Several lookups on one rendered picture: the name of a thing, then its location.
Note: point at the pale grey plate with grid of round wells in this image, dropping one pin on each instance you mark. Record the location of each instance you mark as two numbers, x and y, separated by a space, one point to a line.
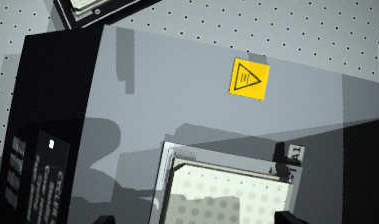
83 6

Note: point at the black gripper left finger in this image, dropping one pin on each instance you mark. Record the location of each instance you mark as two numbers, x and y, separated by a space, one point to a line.
105 220

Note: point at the light grey perforated plate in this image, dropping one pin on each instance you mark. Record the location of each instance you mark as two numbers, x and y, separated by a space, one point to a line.
336 35

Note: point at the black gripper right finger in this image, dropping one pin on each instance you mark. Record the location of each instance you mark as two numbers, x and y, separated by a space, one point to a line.
286 217

